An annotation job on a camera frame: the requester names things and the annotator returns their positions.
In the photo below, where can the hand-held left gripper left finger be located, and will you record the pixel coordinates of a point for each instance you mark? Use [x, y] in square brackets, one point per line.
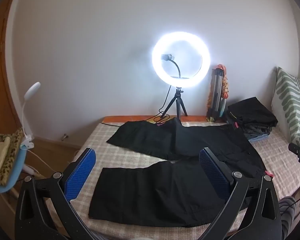
[82, 173]

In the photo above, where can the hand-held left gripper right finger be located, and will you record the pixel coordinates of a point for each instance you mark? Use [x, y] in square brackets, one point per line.
[213, 173]

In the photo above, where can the black pants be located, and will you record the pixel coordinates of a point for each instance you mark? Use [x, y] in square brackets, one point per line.
[150, 192]

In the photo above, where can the blue folded garment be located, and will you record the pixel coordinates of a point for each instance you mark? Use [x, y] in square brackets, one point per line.
[260, 138]

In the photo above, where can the grey folded garment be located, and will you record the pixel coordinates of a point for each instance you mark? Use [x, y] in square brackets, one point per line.
[258, 130]

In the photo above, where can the metal door stopper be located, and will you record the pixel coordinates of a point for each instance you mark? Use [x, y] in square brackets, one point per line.
[64, 136]

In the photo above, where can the green patterned pillow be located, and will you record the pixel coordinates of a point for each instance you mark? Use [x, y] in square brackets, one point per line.
[290, 100]

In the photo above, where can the person's striped trouser leg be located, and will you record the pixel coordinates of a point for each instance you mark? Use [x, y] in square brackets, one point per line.
[288, 217]

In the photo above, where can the blue chair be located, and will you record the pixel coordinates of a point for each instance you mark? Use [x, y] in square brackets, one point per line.
[16, 165]

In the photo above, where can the teal bottle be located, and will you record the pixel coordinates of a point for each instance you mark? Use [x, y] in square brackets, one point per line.
[222, 106]

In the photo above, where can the orange mattress cover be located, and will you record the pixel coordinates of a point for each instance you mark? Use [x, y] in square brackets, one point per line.
[130, 118]

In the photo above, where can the leopard print cloth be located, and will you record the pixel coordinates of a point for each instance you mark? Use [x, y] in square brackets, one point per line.
[11, 152]

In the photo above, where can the black tripod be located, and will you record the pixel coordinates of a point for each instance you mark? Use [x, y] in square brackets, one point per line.
[177, 100]

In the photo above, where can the orange patterned cloth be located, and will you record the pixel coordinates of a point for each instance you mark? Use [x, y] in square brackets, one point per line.
[224, 85]

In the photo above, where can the white clip lamp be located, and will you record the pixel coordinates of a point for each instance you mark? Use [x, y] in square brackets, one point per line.
[32, 88]

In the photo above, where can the black gooseneck phone holder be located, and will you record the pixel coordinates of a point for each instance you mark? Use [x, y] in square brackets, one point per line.
[177, 66]

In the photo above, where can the wooden door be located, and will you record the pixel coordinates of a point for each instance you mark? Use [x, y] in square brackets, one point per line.
[1, 80]

